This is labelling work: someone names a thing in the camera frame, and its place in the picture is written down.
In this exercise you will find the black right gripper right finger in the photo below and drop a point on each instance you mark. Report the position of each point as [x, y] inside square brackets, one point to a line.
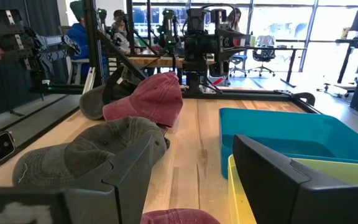
[291, 199]

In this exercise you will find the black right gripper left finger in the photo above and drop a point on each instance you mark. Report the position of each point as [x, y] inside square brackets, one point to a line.
[129, 186]

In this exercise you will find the olive grey baseball cap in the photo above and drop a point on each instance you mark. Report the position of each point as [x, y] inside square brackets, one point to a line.
[92, 104]
[104, 140]

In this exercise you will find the maroon baseball cap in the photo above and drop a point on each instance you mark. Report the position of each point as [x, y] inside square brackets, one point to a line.
[179, 217]
[154, 96]

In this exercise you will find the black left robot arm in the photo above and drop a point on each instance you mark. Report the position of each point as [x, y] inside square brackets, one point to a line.
[197, 46]

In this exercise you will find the yellow plastic bin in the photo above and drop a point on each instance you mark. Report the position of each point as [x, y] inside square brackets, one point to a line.
[238, 199]

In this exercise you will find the blue plastic bin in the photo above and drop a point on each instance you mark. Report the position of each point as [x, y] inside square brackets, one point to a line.
[291, 130]

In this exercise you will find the wooden background table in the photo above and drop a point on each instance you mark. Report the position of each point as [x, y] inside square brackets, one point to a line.
[154, 61]

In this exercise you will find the white chair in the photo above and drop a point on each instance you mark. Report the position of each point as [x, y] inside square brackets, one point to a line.
[76, 70]

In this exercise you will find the grey office chair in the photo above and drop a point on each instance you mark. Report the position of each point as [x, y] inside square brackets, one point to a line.
[263, 53]

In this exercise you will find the person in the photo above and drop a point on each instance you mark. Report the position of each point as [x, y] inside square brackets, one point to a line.
[235, 18]
[123, 37]
[76, 37]

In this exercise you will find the blue office chair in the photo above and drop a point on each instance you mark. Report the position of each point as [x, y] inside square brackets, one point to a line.
[238, 59]

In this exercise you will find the black desk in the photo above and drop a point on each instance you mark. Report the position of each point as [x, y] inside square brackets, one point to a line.
[278, 48]

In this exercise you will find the blue patterned fabric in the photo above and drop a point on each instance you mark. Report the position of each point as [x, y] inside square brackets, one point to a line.
[51, 42]

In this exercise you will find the dark grey curtain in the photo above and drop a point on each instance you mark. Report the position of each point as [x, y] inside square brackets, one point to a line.
[51, 18]

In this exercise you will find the black frame clamp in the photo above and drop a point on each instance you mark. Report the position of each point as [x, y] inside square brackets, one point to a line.
[306, 96]

